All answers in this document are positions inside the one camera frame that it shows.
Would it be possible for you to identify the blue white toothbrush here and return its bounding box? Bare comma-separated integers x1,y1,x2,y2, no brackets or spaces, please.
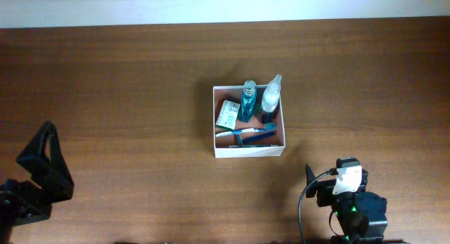
215,122,277,137

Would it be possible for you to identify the blue disposable razor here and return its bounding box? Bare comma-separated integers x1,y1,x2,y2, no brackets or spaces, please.
238,131,276,147

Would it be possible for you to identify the teal mouthwash bottle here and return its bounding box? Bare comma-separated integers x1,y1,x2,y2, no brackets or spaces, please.
238,80,257,123

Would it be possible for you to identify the green white soap box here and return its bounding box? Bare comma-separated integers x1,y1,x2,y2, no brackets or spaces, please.
215,100,240,131

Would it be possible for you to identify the teal toothpaste tube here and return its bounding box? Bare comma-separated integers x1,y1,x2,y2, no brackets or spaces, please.
229,144,279,148

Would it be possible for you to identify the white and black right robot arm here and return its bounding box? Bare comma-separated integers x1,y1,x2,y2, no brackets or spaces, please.
299,158,388,243

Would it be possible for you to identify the white cardboard box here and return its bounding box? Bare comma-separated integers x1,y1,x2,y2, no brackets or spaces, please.
212,85,286,158

